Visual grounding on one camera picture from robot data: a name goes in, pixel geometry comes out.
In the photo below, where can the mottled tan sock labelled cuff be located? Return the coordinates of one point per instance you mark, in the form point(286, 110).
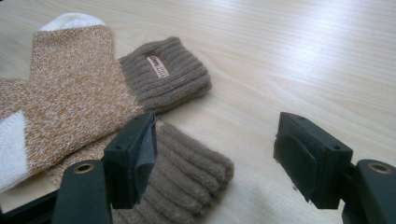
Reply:
point(74, 102)

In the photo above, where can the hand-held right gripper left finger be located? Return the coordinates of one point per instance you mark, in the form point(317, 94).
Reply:
point(127, 161)

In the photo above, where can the mottled tan sock plain cuff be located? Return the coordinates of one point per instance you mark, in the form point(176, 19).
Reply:
point(186, 180)

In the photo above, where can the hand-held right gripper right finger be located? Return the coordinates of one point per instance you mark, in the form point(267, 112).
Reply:
point(314, 161)

